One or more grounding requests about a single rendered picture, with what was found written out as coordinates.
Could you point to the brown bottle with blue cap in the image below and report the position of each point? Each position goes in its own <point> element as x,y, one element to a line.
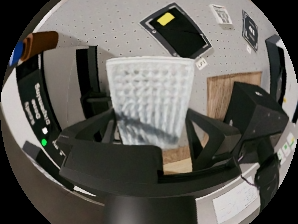
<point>33,44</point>

